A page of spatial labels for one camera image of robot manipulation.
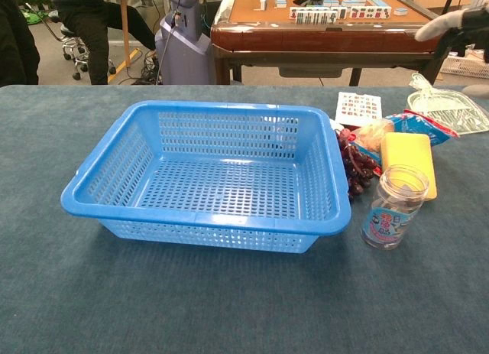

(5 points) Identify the person in black clothes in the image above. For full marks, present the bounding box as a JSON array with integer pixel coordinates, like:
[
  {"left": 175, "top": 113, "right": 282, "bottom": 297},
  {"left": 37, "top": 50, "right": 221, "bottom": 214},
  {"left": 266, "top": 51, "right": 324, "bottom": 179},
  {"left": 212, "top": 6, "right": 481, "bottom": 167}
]
[
  {"left": 0, "top": 0, "right": 41, "bottom": 89},
  {"left": 48, "top": 0, "right": 158, "bottom": 86}
]

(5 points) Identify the blue red snack bag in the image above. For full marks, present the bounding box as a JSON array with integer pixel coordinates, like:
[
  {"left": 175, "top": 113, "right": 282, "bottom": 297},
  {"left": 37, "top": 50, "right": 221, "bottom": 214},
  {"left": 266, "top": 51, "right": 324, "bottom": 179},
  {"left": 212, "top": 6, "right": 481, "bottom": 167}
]
[{"left": 353, "top": 109, "right": 460, "bottom": 167}]

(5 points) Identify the brown mahjong table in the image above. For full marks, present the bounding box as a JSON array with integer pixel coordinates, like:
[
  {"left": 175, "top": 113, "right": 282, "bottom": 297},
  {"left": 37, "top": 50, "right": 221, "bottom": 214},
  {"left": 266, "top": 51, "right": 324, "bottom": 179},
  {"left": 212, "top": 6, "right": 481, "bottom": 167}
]
[{"left": 209, "top": 0, "right": 452, "bottom": 88}]

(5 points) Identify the black swivel stool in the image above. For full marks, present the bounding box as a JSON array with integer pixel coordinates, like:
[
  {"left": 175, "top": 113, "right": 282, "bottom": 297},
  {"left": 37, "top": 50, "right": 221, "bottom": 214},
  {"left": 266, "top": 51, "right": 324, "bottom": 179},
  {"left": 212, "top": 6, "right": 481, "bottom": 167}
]
[{"left": 56, "top": 23, "right": 118, "bottom": 82}]

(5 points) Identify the bunch of purple grapes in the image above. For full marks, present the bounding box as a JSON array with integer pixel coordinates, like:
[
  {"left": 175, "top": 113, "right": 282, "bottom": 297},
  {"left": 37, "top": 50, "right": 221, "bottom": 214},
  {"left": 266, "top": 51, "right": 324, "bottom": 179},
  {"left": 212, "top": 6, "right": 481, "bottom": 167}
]
[{"left": 334, "top": 127, "right": 380, "bottom": 201}]

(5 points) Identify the clear jar with blue label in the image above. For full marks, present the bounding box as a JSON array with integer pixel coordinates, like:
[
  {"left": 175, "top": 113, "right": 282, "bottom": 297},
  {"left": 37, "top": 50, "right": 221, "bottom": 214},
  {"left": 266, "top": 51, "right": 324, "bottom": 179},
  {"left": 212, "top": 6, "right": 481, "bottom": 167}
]
[{"left": 360, "top": 164, "right": 431, "bottom": 252}]

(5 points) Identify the red print mahjong tile row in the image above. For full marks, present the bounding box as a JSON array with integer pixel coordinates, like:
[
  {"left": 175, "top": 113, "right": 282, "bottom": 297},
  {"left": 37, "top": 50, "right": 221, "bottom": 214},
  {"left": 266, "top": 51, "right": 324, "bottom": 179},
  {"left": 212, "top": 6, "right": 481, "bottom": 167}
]
[{"left": 346, "top": 6, "right": 393, "bottom": 20}]

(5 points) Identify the wooden post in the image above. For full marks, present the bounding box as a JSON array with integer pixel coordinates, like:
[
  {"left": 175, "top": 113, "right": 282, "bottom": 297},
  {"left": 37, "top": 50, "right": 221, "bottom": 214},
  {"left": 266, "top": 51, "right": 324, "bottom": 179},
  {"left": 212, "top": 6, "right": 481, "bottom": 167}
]
[{"left": 118, "top": 0, "right": 131, "bottom": 69}]

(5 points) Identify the blue felt table cloth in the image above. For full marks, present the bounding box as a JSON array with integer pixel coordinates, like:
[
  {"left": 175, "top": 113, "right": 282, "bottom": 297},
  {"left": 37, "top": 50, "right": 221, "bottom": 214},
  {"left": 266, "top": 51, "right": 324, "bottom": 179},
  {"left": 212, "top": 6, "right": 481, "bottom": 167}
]
[{"left": 0, "top": 83, "right": 489, "bottom": 354}]

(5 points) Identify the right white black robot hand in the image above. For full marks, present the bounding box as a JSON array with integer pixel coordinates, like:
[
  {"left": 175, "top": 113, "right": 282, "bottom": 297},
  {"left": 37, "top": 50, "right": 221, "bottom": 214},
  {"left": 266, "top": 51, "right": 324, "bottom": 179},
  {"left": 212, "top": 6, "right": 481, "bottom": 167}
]
[{"left": 414, "top": 5, "right": 489, "bottom": 102}]

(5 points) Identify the bundle of black cables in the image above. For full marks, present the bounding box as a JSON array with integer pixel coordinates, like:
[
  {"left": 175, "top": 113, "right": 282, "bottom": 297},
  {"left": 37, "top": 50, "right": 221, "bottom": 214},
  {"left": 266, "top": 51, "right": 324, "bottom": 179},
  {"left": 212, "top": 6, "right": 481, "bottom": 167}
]
[{"left": 131, "top": 50, "right": 164, "bottom": 86}]

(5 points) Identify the green print mahjong tile row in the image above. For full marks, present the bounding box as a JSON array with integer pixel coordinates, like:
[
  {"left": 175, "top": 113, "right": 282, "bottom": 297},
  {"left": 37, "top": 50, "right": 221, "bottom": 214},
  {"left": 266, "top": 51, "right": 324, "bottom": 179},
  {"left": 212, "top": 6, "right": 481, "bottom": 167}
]
[{"left": 289, "top": 5, "right": 347, "bottom": 25}]

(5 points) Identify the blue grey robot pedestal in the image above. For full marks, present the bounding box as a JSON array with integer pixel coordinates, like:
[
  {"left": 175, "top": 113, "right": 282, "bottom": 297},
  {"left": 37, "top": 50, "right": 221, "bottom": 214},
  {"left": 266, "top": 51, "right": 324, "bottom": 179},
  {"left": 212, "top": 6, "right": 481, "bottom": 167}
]
[{"left": 154, "top": 0, "right": 217, "bottom": 86}]

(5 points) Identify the blue plastic perforated basket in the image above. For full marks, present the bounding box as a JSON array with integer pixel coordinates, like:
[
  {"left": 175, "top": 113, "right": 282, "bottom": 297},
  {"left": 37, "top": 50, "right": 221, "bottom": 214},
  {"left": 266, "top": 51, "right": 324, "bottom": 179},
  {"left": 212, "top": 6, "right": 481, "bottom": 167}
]
[{"left": 60, "top": 99, "right": 353, "bottom": 255}]

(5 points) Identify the yellow sponge block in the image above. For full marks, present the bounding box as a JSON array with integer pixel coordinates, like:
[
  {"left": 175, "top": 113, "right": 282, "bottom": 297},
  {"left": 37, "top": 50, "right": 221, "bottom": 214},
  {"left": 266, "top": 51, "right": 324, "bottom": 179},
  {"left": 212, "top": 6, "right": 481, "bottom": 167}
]
[{"left": 380, "top": 132, "right": 439, "bottom": 203}]

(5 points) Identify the green dustpan in clear wrap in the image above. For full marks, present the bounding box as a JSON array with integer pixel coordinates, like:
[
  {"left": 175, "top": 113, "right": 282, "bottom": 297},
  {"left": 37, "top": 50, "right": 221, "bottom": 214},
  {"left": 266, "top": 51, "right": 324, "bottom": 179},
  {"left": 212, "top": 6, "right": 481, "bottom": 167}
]
[{"left": 406, "top": 73, "right": 489, "bottom": 136}]

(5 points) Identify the white pack with tile print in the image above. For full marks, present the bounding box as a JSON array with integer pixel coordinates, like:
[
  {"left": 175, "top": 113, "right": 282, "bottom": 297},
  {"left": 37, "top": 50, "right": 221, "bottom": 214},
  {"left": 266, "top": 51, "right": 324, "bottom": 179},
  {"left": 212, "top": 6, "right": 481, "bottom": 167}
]
[{"left": 335, "top": 91, "right": 384, "bottom": 128}]

